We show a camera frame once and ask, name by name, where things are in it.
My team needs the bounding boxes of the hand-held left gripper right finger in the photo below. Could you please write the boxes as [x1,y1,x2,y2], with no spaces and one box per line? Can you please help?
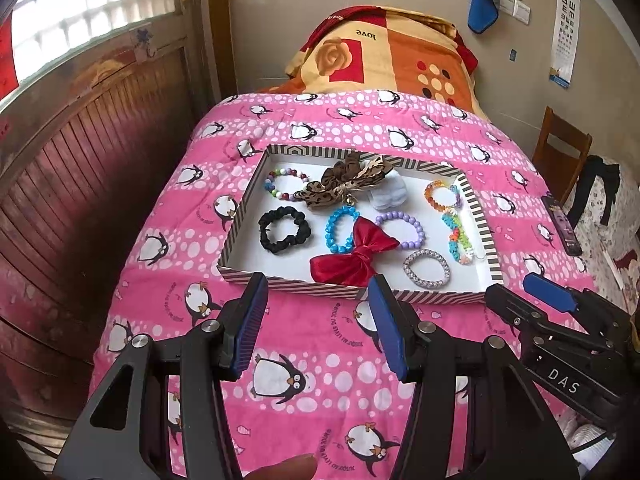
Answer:
[367,275,581,480]

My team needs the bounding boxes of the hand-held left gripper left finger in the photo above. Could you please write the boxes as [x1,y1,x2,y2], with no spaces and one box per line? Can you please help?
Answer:
[52,272,271,480]

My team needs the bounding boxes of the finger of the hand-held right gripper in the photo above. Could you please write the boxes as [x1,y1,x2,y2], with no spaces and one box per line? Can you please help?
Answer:
[484,283,557,347]
[522,272,597,316]

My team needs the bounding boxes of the silver mesh bracelet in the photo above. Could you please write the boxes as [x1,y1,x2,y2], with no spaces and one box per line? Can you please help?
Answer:
[403,248,451,289]

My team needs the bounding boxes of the striped cardboard box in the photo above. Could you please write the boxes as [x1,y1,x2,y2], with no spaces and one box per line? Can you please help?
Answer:
[216,144,505,307]

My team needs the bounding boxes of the red satin bow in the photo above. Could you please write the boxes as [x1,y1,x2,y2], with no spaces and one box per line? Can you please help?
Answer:
[309,219,402,287]

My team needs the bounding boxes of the black scrunchie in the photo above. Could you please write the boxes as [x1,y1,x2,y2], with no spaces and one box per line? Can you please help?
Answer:
[258,205,313,255]

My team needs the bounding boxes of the colourful flower bead bracelet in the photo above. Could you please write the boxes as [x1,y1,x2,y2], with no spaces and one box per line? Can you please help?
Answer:
[441,209,477,267]

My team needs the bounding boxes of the purple bead bracelet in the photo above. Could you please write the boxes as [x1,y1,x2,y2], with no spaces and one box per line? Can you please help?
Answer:
[374,211,424,251]

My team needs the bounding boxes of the blue bead bracelet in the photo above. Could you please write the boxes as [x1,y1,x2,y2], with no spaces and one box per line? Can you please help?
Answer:
[324,205,362,255]

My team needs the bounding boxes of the multicolour bead bracelet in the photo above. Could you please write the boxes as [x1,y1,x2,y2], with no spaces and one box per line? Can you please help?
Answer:
[264,166,310,202]

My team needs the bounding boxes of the leopard print bow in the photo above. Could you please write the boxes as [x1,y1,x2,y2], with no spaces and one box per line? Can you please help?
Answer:
[294,155,397,211]

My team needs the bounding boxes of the brown scrunchie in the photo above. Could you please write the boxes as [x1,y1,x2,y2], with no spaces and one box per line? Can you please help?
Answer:
[320,152,364,186]

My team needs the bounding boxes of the person's left hand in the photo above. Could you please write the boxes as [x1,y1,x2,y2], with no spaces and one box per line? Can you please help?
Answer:
[240,454,319,480]

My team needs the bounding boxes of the pink penguin blanket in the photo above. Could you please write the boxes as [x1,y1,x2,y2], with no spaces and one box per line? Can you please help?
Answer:
[90,89,601,480]

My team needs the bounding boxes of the black remote control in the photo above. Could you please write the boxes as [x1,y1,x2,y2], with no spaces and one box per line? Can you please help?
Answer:
[541,195,584,257]

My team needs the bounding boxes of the floral sofa cover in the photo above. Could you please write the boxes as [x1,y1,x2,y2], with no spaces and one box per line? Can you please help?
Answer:
[564,157,640,313]

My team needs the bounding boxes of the black garment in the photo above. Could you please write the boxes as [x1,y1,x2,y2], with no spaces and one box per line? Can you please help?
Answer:
[570,155,622,227]

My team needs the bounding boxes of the pale blue fluffy scrunchie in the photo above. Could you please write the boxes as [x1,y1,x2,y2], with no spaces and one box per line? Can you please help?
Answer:
[369,172,410,211]

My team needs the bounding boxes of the wooden chair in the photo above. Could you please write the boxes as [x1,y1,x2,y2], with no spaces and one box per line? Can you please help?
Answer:
[531,106,593,206]

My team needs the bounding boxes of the eye chart poster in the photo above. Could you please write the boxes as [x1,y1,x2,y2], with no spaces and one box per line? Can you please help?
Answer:
[548,0,584,90]

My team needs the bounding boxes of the orange patterned quilt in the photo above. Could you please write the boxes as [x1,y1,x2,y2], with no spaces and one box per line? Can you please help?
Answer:
[257,6,493,122]

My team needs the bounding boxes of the window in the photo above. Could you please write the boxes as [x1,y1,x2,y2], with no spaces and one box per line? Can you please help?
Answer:
[0,0,185,107]

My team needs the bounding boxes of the red window decoration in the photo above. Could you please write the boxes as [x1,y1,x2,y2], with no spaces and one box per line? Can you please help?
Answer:
[0,22,19,97]

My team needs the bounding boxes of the orange bead bracelet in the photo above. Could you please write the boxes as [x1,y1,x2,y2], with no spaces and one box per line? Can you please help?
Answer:
[424,180,464,212]

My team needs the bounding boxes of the white wall switches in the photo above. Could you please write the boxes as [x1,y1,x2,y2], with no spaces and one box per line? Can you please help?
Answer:
[499,0,532,24]

